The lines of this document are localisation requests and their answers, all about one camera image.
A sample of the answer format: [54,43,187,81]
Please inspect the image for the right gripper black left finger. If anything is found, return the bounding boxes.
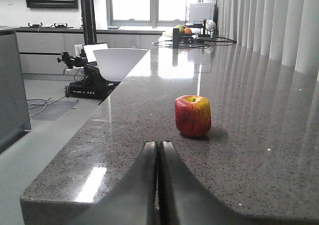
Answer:
[69,142,158,225]

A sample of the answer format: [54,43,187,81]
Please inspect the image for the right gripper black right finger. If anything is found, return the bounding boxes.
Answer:
[158,141,318,225]

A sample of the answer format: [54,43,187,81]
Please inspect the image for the red yellow apple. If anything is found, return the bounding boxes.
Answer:
[175,95,211,137]

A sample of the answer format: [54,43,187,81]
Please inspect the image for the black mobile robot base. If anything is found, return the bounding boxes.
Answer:
[57,0,120,100]

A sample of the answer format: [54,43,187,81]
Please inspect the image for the green apple in bowl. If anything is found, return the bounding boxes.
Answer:
[175,25,185,34]

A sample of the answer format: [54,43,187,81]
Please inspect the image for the white shell chair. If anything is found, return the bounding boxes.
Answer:
[94,48,148,82]

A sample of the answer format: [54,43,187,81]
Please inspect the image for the grey kitchen island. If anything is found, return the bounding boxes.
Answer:
[0,29,31,152]

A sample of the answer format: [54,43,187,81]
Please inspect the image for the orange fruit in bowl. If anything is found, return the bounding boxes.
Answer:
[184,27,192,34]

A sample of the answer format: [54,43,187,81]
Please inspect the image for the gas stove burners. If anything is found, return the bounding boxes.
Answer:
[20,22,73,28]

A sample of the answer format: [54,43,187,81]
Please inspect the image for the black wire dish rack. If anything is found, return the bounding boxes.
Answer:
[185,0,218,38]

